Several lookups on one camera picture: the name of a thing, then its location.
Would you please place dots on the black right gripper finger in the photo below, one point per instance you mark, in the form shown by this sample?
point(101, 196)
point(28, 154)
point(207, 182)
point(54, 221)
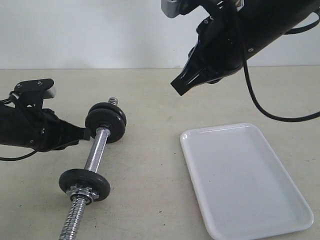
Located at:
point(194, 73)
point(206, 74)

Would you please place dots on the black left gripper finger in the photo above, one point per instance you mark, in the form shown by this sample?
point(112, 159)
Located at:
point(70, 135)

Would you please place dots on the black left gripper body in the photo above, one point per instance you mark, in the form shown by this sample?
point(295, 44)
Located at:
point(33, 127)

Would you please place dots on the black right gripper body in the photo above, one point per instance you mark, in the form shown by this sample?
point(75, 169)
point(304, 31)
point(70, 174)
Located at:
point(218, 50)

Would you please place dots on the black weight plate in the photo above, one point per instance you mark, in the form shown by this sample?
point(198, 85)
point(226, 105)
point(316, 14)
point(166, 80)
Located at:
point(109, 106)

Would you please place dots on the chrome dumbbell bar with plates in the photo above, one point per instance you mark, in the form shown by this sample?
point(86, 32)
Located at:
point(85, 186)

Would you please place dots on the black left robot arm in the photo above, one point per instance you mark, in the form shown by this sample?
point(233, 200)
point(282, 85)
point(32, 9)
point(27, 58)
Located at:
point(7, 126)

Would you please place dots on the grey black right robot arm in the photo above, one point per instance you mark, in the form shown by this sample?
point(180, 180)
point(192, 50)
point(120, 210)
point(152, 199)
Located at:
point(260, 22)

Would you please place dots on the white rectangular plastic tray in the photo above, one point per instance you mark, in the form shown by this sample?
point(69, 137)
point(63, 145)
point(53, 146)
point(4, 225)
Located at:
point(242, 188)

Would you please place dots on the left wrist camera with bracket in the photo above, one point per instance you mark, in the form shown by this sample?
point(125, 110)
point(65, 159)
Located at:
point(34, 92)

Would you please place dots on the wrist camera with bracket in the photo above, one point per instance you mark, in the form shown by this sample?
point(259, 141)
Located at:
point(34, 92)
point(174, 8)

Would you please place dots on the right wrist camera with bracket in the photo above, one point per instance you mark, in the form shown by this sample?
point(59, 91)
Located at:
point(174, 8)

